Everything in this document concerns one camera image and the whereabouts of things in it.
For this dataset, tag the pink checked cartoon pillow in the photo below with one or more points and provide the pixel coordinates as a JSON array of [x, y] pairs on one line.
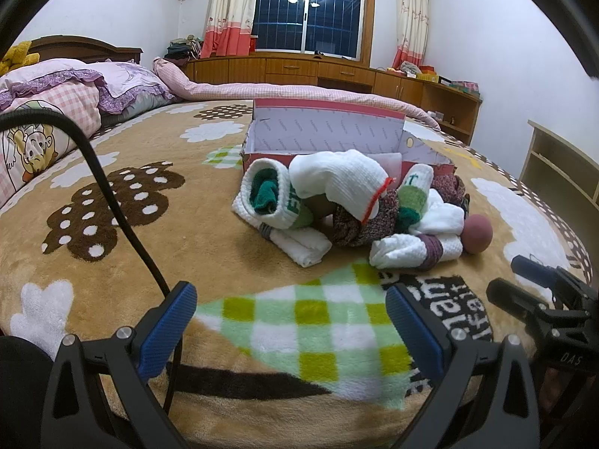
[[29, 150]]

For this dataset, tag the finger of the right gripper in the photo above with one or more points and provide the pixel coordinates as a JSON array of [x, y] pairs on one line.
[[533, 312], [561, 283]]

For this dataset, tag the floral curtain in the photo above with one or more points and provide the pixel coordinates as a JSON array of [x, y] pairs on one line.
[[228, 28], [412, 31]]

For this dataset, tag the left floral curtain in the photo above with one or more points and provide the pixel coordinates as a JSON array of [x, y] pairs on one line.
[[228, 28]]

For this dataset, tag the light wooden shelf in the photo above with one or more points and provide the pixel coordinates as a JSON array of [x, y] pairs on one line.
[[566, 179]]

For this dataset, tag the pink soft ball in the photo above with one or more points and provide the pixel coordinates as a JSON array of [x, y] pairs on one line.
[[477, 234]]

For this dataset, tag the pink rolled quilt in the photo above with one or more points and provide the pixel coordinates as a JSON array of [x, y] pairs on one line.
[[180, 85]]

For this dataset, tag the dark wooden headboard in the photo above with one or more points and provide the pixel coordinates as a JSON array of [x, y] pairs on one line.
[[83, 49]]

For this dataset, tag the white sock with maroon band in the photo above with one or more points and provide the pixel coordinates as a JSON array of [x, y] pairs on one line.
[[419, 252]]

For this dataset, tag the pile of clothes on cabinet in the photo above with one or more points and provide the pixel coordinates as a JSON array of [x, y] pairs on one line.
[[184, 49]]

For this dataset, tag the white sock with red trim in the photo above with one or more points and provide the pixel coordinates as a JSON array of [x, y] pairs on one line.
[[349, 179]]

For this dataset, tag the wooden cabinet run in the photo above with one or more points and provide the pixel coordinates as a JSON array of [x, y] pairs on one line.
[[459, 109]]

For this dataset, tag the red cardboard shoe box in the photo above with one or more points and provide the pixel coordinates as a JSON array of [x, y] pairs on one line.
[[284, 127]]

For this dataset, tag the right floral curtain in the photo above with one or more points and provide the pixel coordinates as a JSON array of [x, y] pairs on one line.
[[412, 31]]

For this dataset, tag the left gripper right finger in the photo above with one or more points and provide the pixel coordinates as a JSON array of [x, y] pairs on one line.
[[483, 395]]

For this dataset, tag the maroon knitted sock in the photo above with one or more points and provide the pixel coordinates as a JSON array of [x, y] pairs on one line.
[[349, 232], [451, 188]]

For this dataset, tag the yellow plush toy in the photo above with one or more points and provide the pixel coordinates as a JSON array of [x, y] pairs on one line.
[[18, 56]]

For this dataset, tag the dark window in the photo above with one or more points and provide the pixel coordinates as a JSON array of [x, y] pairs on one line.
[[317, 27]]

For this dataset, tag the purple frilled pillow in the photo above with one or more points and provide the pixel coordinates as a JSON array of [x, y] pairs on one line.
[[118, 83]]

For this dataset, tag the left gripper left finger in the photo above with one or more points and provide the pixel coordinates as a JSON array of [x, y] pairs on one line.
[[76, 412]]

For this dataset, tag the white green sock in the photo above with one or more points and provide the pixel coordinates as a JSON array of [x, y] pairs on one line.
[[269, 196], [412, 196]]

